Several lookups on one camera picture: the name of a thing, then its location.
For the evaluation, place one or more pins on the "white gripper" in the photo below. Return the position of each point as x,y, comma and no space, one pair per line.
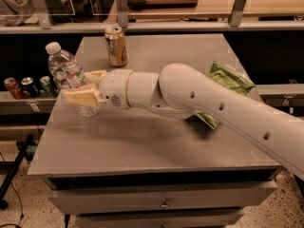
114,87

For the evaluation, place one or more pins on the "clear plastic water bottle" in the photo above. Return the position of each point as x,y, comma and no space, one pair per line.
68,74

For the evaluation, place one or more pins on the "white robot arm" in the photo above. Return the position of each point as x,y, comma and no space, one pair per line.
178,91

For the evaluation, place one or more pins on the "green soda can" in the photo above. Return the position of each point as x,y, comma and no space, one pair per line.
47,87

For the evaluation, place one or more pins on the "gold soda can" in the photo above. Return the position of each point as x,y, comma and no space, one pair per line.
116,46

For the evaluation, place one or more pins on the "red soda can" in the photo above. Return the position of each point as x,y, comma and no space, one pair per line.
14,88

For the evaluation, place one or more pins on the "grey side shelf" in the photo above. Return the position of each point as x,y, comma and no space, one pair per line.
11,106

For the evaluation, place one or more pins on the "grey drawer cabinet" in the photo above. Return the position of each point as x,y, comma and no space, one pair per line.
135,147

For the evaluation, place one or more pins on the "grey cloth behind glass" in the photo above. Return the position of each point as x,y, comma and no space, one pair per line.
16,12

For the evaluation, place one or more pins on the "green kettle chips bag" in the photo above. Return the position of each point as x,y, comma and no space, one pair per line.
226,76

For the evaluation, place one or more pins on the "upper grey drawer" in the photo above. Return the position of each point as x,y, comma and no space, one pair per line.
162,197

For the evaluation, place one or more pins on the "grey drawer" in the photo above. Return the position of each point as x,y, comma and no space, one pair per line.
165,219
162,197

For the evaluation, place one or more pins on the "lower grey drawer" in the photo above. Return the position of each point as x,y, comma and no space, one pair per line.
165,219

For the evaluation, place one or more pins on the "left metal bracket post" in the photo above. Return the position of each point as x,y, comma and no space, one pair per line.
41,10

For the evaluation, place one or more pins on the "metal bracket post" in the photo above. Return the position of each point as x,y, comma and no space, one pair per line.
41,10
235,17
122,10

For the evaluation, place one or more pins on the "black stand with cable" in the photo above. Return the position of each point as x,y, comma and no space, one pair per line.
26,150

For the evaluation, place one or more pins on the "middle metal bracket post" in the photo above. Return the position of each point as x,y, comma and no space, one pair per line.
122,10

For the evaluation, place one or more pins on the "right metal bracket post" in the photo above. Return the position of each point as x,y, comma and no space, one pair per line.
235,17

